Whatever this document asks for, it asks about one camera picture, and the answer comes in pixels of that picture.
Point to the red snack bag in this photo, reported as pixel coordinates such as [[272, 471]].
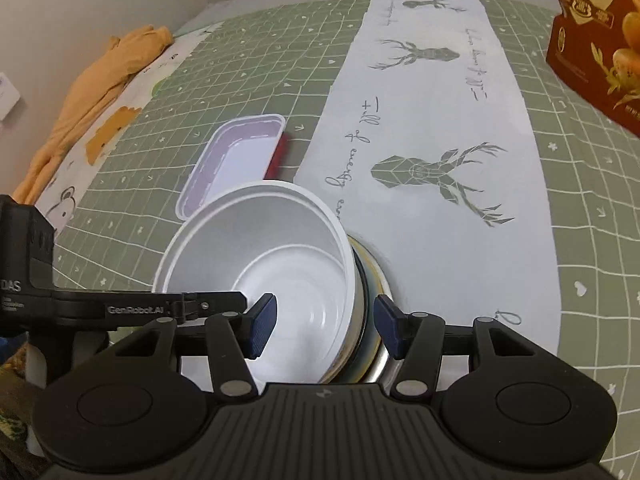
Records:
[[595, 45]]

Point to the deer-print table runner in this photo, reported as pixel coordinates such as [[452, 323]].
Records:
[[425, 110]]

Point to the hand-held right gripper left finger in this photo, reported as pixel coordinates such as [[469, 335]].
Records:
[[261, 329]]

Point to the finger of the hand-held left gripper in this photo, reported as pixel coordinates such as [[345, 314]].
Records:
[[220, 304]]

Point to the white wall socket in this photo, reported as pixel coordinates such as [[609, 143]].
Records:
[[7, 95]]

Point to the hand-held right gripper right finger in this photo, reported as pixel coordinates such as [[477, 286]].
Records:
[[389, 329]]

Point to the white disposable bowl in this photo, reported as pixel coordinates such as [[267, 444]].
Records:
[[260, 240]]

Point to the yellow-rimmed white bowl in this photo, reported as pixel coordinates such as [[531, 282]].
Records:
[[345, 360]]

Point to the pale purple plastic lid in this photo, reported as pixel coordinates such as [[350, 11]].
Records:
[[235, 165]]

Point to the printed bed sheet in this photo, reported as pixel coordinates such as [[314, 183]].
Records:
[[160, 67]]

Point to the red plastic container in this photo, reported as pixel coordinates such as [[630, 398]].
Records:
[[279, 155]]

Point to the orange cloth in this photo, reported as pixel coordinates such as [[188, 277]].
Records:
[[95, 90]]

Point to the stainless steel bowl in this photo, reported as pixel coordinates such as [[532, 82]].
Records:
[[386, 280]]

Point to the green checked tablecloth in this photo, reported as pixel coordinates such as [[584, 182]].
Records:
[[240, 65]]

